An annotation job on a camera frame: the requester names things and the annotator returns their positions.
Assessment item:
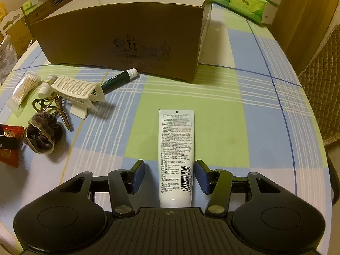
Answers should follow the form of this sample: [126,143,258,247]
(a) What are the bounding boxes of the cotton swab bag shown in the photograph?
[6,72,41,117]

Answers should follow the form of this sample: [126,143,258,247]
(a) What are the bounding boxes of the white cream tube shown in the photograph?
[158,109,195,208]

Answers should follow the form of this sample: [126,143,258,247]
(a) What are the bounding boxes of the dark velvet scrunchie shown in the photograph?
[23,112,63,154]

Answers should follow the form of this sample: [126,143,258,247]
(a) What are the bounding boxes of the checkered tablecloth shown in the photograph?
[1,6,331,253]

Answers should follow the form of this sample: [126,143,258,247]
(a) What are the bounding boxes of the brown cardboard box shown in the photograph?
[31,0,213,82]

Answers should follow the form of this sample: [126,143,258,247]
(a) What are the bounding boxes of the red snack packet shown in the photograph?
[0,124,25,168]

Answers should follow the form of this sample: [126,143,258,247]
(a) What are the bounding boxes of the cardboard boxes beside table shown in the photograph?
[5,0,64,59]

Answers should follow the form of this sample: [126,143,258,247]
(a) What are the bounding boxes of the leopard print hair clip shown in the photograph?
[32,92,71,131]

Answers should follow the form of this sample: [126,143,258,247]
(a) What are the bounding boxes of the white hair claw clip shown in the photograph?
[51,75,105,120]

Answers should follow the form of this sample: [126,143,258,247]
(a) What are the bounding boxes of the quilted brown chair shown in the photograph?
[298,25,339,146]

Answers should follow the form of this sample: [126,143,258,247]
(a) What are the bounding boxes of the dark green small tube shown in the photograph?
[100,68,138,94]

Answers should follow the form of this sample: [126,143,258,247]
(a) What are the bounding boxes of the white pill bottle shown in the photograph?
[38,74,58,99]

